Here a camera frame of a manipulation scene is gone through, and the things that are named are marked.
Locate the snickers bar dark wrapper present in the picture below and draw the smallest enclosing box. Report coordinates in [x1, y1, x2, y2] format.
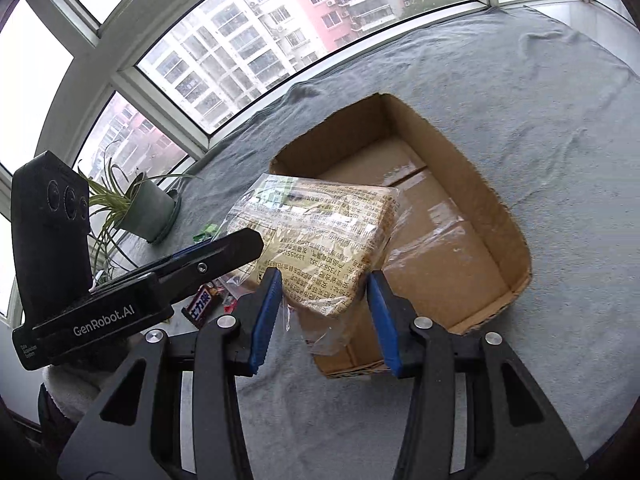
[181, 284, 222, 330]

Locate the clear bag of biscuits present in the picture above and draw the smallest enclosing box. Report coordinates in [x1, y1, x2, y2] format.
[219, 174, 408, 356]

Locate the light green candy packet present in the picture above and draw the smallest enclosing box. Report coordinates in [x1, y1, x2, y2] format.
[193, 223, 219, 244]

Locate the green pot saucer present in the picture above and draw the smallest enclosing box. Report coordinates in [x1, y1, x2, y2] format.
[148, 188, 182, 245]

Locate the green plant pot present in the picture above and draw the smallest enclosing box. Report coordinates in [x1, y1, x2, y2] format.
[118, 179, 177, 242]

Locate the brown cardboard box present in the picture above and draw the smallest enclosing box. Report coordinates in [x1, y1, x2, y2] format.
[268, 92, 534, 380]

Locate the spider plant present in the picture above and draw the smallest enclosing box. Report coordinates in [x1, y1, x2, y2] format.
[77, 153, 193, 285]

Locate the grey towel mat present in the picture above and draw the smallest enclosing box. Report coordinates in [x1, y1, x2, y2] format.
[41, 6, 640, 480]

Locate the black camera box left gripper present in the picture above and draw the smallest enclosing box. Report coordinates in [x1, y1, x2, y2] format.
[11, 151, 92, 325]

